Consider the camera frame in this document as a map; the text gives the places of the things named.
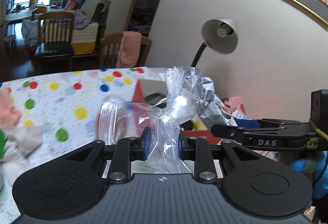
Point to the pink mesh bath sponge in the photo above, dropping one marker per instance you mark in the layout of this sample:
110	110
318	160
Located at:
9	114

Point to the white bag on floor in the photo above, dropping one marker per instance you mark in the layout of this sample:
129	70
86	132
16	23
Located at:
30	32

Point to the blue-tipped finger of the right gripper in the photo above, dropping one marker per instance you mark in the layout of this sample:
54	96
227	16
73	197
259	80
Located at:
238	132

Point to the pink towel on chair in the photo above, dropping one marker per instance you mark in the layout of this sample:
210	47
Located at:
129	50

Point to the white coffee table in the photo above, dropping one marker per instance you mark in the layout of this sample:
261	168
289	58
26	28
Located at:
19	16

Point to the red cardboard box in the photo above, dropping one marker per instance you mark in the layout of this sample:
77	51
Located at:
153	91

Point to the wooden chair with pink towel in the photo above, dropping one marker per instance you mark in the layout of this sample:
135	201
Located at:
110	45

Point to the white fluffy cloth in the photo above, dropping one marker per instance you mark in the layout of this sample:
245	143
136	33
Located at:
19	143

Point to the grey desk lamp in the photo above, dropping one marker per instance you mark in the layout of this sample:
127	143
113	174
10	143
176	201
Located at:
220	34

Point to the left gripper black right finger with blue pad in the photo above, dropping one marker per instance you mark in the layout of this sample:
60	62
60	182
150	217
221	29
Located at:
198	150

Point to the clear plastic bag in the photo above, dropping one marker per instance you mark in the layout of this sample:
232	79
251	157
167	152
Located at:
119	120

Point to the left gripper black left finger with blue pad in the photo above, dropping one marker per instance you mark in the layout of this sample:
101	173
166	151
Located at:
126	151

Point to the sofa with cushions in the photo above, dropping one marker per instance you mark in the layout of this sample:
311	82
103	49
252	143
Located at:
88	15

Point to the silver printed snack bag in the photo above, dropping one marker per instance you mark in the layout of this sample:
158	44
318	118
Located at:
212	110

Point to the dark wooden chair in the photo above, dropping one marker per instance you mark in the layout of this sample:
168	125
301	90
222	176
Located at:
54	52

